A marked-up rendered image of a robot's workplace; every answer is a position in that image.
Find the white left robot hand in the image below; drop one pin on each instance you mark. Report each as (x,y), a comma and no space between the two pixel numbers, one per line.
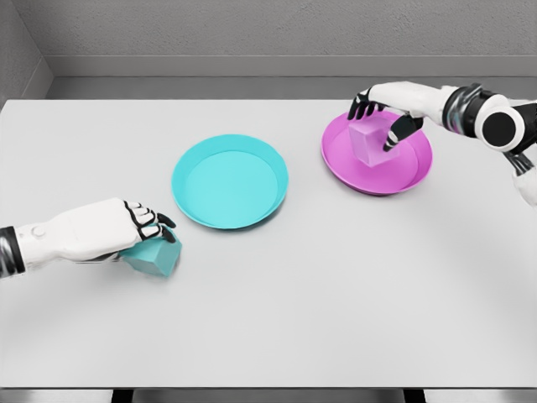
(107,222)

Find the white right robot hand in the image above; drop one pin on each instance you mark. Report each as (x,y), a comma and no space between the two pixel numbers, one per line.
(388,98)

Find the pink block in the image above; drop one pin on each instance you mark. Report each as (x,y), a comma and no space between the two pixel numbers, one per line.
(369,140)

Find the cyan block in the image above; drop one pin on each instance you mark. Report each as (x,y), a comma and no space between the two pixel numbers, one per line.
(157,257)

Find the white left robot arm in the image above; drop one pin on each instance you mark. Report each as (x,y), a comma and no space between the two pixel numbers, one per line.
(33,241)

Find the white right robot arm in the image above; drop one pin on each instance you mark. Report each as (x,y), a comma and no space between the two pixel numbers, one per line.
(482,113)

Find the pink plate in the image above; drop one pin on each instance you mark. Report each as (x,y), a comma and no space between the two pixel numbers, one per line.
(369,176)

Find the cyan plate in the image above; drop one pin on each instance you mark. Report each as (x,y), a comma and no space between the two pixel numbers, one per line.
(230,181)

